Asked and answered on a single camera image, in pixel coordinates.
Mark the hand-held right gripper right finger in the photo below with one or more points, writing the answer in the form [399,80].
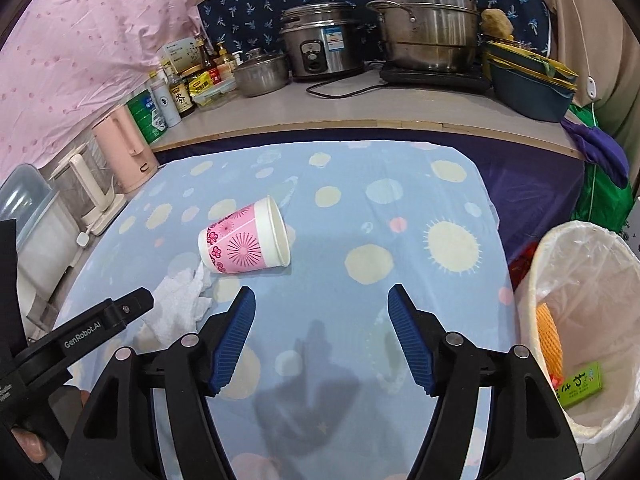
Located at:
[407,340]

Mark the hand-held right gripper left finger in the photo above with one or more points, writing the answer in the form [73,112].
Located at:
[232,340]

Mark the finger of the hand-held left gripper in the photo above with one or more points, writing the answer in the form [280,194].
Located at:
[90,327]

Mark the white tissue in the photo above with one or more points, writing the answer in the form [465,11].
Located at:
[180,305]

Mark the pink paper cup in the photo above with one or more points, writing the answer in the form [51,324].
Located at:
[240,245]

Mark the large orange foam net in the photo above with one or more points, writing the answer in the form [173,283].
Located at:
[549,340]

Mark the green box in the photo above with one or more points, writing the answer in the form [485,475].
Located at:
[580,385]

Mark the woven bin with white liner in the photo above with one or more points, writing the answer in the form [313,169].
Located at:
[600,270]

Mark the person's left hand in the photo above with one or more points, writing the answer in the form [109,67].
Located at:
[31,445]

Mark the clear plastic storage container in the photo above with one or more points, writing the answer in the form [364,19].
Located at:
[35,220]

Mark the white plug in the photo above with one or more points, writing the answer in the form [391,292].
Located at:
[83,240]

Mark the red mesh bag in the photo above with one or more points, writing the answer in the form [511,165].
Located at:
[524,262]

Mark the blue polka dot blanket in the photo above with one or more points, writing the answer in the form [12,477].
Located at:
[350,210]

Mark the pink kettle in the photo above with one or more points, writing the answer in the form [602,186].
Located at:
[122,150]

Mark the green and white canister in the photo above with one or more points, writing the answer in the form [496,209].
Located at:
[145,117]

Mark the white bottle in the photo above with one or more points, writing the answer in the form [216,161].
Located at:
[166,105]

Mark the green bag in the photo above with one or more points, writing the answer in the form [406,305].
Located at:
[602,205]

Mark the pink dotted curtain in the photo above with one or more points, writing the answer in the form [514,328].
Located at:
[75,50]

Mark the dark sauce bottle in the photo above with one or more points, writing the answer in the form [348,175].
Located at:
[182,97]

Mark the clear tray with yellow packets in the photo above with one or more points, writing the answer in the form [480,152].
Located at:
[212,89]

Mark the black induction cooker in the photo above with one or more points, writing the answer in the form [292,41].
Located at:
[435,79]

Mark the small pot with glass lid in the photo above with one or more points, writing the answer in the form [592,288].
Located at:
[261,75]

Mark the dark blue basin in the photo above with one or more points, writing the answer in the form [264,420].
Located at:
[530,97]

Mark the purple rag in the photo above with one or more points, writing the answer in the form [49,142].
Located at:
[602,150]

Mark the yellow cap bottle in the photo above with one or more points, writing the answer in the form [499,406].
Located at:
[225,59]

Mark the beige box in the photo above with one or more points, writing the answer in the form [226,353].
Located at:
[180,55]

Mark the tall dark bottle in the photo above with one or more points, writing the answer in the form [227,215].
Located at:
[205,52]

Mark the steel rice cooker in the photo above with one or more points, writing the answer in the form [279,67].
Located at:
[322,42]

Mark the large steel steamer pot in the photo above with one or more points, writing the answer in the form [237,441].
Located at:
[425,20]

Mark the brown loofah sponge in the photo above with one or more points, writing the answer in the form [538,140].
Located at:
[497,24]

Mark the navy printed cloth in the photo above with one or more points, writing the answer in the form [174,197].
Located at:
[250,5]

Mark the beige curtain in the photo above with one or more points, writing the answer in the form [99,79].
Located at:
[595,20]

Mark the white wall device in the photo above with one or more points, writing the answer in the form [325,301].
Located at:
[590,89]

